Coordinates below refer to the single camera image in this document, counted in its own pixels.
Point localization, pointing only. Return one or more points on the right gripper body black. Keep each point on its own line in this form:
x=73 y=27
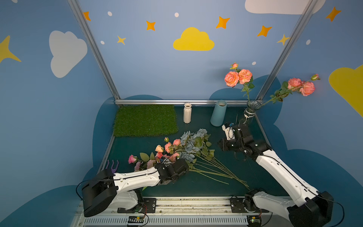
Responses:
x=243 y=130

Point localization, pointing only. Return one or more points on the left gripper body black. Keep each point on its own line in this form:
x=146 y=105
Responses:
x=181 y=165

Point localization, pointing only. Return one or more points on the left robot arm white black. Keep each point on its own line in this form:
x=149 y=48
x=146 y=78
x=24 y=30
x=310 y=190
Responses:
x=120 y=190

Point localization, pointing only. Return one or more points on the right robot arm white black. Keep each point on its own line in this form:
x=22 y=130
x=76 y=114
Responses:
x=306 y=207

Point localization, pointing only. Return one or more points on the teal cylindrical vase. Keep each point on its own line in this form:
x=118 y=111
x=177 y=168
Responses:
x=218 y=114

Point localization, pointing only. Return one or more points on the clear glass vase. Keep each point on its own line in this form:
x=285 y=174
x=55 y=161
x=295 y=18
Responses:
x=250 y=111

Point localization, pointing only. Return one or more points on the white ribbed ceramic vase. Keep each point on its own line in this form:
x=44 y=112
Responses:
x=187 y=113

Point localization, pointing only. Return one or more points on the pink flower bunch on table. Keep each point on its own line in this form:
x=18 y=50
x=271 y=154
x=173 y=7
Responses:
x=167 y=154

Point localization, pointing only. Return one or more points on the blue hydrangea bunch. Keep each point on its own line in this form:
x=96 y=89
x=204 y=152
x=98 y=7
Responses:
x=195 y=145

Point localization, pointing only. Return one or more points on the purple toy garden fork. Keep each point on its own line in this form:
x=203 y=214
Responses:
x=112 y=165

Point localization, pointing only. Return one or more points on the green artificial grass mat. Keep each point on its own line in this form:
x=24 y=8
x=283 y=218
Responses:
x=145 y=121

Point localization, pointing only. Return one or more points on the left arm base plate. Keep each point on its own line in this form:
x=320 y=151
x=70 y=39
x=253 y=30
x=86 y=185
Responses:
x=148 y=205

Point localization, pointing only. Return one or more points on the aluminium rail front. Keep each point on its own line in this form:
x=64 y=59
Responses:
x=204 y=211

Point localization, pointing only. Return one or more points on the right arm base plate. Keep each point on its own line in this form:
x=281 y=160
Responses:
x=243 y=205

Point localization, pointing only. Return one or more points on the aluminium frame back bar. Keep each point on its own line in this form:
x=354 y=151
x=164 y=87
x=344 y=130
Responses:
x=162 y=102

